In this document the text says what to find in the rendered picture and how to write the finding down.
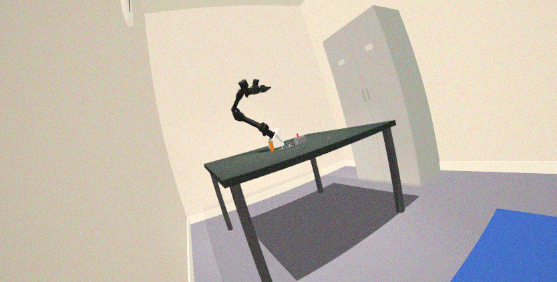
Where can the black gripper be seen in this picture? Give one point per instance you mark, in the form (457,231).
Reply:
(256,90)

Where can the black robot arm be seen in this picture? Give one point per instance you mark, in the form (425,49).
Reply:
(239,116)

